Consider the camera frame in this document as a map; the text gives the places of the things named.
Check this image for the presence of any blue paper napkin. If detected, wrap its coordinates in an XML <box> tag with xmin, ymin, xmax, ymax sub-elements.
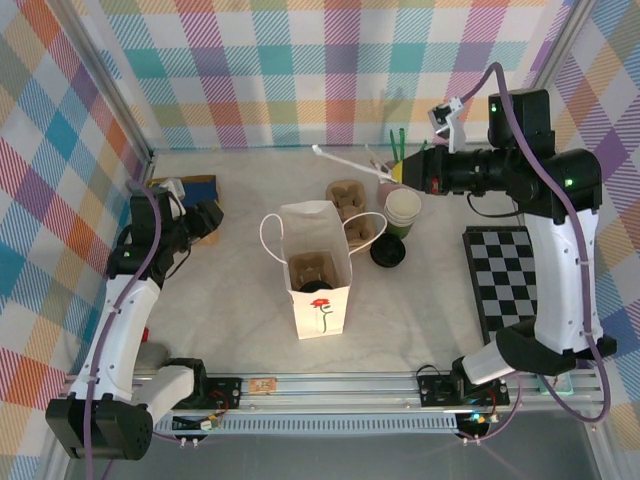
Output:
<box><xmin>182</xmin><ymin>178</ymin><xmax>220</xmax><ymax>202</ymax></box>

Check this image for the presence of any white flower paper bag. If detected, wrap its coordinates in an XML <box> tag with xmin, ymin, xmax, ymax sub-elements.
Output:
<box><xmin>258</xmin><ymin>199</ymin><xmax>389</xmax><ymax>342</ymax></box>

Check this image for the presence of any brown cardboard napkin box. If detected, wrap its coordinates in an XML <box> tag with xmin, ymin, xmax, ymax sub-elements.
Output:
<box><xmin>144</xmin><ymin>173</ymin><xmax>225</xmax><ymax>247</ymax></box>

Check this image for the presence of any green white paper cup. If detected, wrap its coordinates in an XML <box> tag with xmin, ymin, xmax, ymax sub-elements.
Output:
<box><xmin>384</xmin><ymin>197</ymin><xmax>420</xmax><ymax>239</ymax></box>
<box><xmin>384</xmin><ymin>192</ymin><xmax>422</xmax><ymax>227</ymax></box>
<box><xmin>384</xmin><ymin>188</ymin><xmax>423</xmax><ymax>221</ymax></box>

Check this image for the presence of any black white chessboard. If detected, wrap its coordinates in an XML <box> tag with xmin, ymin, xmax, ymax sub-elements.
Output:
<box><xmin>460</xmin><ymin>225</ymin><xmax>541</xmax><ymax>346</ymax></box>

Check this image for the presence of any small teal alarm clock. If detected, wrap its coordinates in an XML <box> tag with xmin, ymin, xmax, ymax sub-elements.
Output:
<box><xmin>549</xmin><ymin>373</ymin><xmax>574</xmax><ymax>399</ymax></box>

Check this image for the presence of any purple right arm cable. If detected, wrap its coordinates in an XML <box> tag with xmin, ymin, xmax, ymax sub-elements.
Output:
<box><xmin>459</xmin><ymin>62</ymin><xmax>612</xmax><ymax>444</ymax></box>

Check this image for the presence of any aluminium side rail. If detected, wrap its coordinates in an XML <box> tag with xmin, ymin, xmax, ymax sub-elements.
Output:
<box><xmin>89</xmin><ymin>152</ymin><xmax>154</xmax><ymax>374</ymax></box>

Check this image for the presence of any aluminium frame post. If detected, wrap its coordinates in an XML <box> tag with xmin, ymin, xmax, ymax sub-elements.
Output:
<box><xmin>532</xmin><ymin>0</ymin><xmax>599</xmax><ymax>94</ymax></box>
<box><xmin>62</xmin><ymin>0</ymin><xmax>154</xmax><ymax>166</ymax></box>

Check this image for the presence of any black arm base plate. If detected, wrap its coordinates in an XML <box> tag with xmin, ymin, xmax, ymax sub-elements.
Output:
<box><xmin>151</xmin><ymin>375</ymin><xmax>242</xmax><ymax>412</ymax></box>
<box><xmin>417</xmin><ymin>369</ymin><xmax>511</xmax><ymax>407</ymax></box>

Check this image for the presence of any long aluminium base rail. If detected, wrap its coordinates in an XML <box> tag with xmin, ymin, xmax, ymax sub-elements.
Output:
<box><xmin>52</xmin><ymin>370</ymin><xmax>609</xmax><ymax>416</ymax></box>

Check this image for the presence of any grey slotted cable duct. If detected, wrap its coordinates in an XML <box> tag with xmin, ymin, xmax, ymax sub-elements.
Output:
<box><xmin>79</xmin><ymin>418</ymin><xmax>460</xmax><ymax>433</ymax></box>

